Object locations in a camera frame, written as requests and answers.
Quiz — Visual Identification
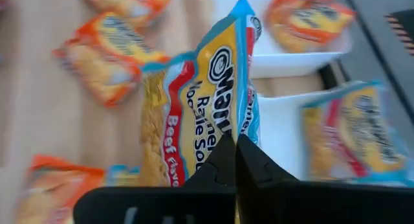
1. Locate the black aluminium table frame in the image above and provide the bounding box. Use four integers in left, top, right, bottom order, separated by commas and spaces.
316, 62, 349, 91

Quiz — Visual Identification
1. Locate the hazard striped black floor mat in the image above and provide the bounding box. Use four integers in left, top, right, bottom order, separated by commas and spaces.
384, 8, 414, 58

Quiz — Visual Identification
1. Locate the orange chicken ramen pack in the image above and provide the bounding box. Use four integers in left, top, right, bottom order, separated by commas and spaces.
51, 10, 171, 108
265, 0, 356, 54
12, 154, 107, 224
82, 0, 172, 29

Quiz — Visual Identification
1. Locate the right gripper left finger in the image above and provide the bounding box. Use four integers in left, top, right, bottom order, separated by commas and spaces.
73, 133, 237, 224

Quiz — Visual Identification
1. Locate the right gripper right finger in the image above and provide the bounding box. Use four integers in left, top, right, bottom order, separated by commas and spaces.
237, 135, 414, 224

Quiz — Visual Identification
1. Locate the white plastic bin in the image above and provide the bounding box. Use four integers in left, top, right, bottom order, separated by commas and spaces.
212, 0, 353, 79
257, 87, 414, 186

